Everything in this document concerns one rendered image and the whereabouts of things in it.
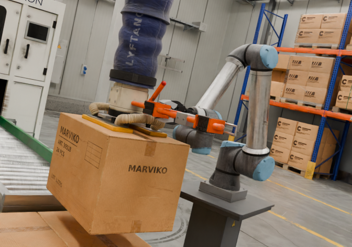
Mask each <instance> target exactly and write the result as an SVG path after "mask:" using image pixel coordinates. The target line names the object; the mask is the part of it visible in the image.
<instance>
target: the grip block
mask: <svg viewBox="0 0 352 247"><path fill-rule="evenodd" d="M144 105H145V106H144V109H143V111H142V112H143V114H149V115H152V116H154V117H160V118H164V119H169V117H166V116H163V115H162V114H160V113H157V108H161V109H163V108H165V109H171V105H166V104H161V103H159V102H154V101H148V100H146V101H145V102H144Z"/></svg>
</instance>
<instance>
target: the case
mask: <svg viewBox="0 0 352 247"><path fill-rule="evenodd" d="M131 129H132V128H131ZM132 130H133V129H132ZM189 150H190V145H188V144H186V143H183V142H180V141H177V140H175V139H172V138H170V137H158V136H150V135H147V134H144V133H142V132H139V131H137V130H133V133H124V132H115V131H111V130H109V129H107V128H104V127H102V126H100V125H97V124H95V123H93V122H90V121H88V120H86V119H83V118H82V115H77V114H71V113H63V112H61V113H60V118H59V123H58V129H57V134H56V139H55V143H54V148H53V153H52V159H51V164H50V169H49V175H48V180H47V185H46V188H47V189H48V190H49V191H50V192H51V193H52V194H53V195H54V197H55V198H56V199H57V200H58V201H59V202H60V203H61V204H62V205H63V206H64V207H65V208H66V209H67V211H68V212H69V213H70V214H71V215H72V216H73V217H74V218H75V219H76V220H77V222H78V223H79V224H80V225H81V226H82V227H83V228H84V229H85V230H86V231H87V232H88V233H89V234H90V235H97V234H120V233H144V232H168V231H172V229H173V225H174V220H175V215H176V211H177V207H178V202H179V197H180V192H181V187H182V183H183V177H184V173H185V168H186V163H187V159H188V155H189Z"/></svg>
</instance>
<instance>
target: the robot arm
mask: <svg viewBox="0 0 352 247"><path fill-rule="evenodd" d="M277 63H278V53H277V50H276V49H275V48H274V47H273V46H268V45H257V44H245V45H242V46H240V47H238V48H236V49H235V50H233V51H232V52H231V53H230V54H229V55H228V56H227V58H226V64H225V65H224V66H223V68H222V70H221V71H220V72H219V74H218V75H217V77H216V78H215V79H214V81H213V82H212V84H211V85H210V86H209V88H208V89H207V90H206V92H205V93H204V95H203V96H202V98H201V99H200V100H199V102H198V103H197V105H196V106H192V107H190V108H188V109H186V108H185V106H183V104H181V103H180V102H179V101H171V100H160V101H159V102H160V103H162V104H166V105H171V109H172V110H176V111H180V112H183V113H191V114H194V115H196V114H197V115H203V116H209V117H214V118H217V119H221V120H222V117H221V115H220V113H219V112H217V111H214V110H213V109H214V108H215V106H216V105H217V103H218V102H219V100H220V99H221V97H222V96H223V94H224V93H225V92H226V90H227V89H228V87H229V86H230V84H231V83H232V81H233V80H234V79H235V77H236V76H237V74H238V73H239V72H241V71H243V70H244V69H245V68H246V67H247V66H250V71H251V72H250V89H249V105H248V122H247V138H246V144H243V143H238V142H232V141H223V142H222V144H221V147H220V151H219V155H218V159H217V163H216V168H215V171H214V172H213V174H212V175H211V177H210V179H209V183H210V184H211V185H213V186H216V187H218V188H222V189H226V190H231V191H239V190H240V179H239V176H240V174H242V175H244V176H247V177H249V178H252V179H254V180H257V181H265V180H267V179H268V178H269V177H270V176H271V174H272V173H273V170H274V166H275V161H274V159H273V158H272V157H271V156H269V151H270V150H269V148H268V147H267V146H266V145H267V131H268V118H269V104H270V90H271V77H272V70H273V68H275V67H276V65H277ZM155 119H156V120H158V121H160V122H164V123H167V124H170V125H176V124H177V123H175V118H173V119H172V118H171V117H170V118H169V119H164V118H160V117H155ZM214 135H215V133H209V132H206V131H203V130H199V129H196V128H193V127H190V126H184V125H178V126H176V127H175V128H174V130H173V133H172V136H173V139H175V140H177V141H180V142H183V143H186V144H188V145H190V148H191V151H192V152H193V153H196V154H201V155H209V154H210V152H211V149H212V144H213V139H214Z"/></svg>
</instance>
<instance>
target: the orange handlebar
mask: <svg viewBox="0 0 352 247"><path fill-rule="evenodd" d="M131 104H132V105H133V106H137V107H139V108H143V109H144V106H145V105H144V103H142V102H136V101H132V102H131ZM177 112H179V111H176V110H172V109H165V108H163V109H161V108H157V113H160V114H162V115H163V116H166V117H171V118H172V119H173V118H176V115H177ZM186 119H187V121H188V122H191V123H194V120H195V118H194V117H191V116H188V117H187V118H186ZM212 128H213V129H215V130H220V131H222V130H224V128H225V126H224V125H223V124H217V123H214V124H213V125H212Z"/></svg>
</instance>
